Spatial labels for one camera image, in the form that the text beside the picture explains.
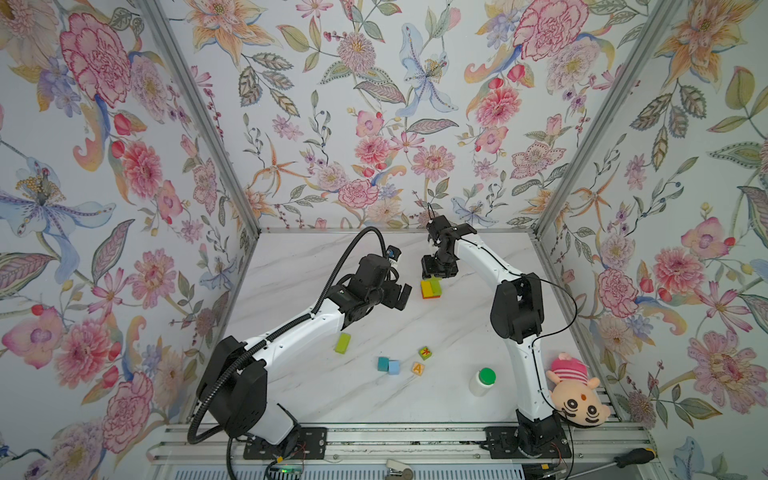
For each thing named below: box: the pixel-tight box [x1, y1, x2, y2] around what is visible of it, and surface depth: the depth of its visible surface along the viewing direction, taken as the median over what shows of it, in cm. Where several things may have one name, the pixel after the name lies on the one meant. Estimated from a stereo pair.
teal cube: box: [378, 357, 389, 372], surface depth 87 cm
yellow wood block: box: [421, 280, 435, 298], surface depth 103 cm
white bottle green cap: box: [469, 367, 497, 397], surface depth 78 cm
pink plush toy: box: [545, 352, 611, 427], surface depth 78 cm
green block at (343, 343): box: [335, 333, 351, 354], surface depth 93 cm
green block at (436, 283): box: [426, 276, 443, 291], surface depth 104 cm
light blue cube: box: [388, 360, 400, 375], surface depth 87 cm
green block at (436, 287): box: [429, 280, 443, 296], surface depth 103 cm
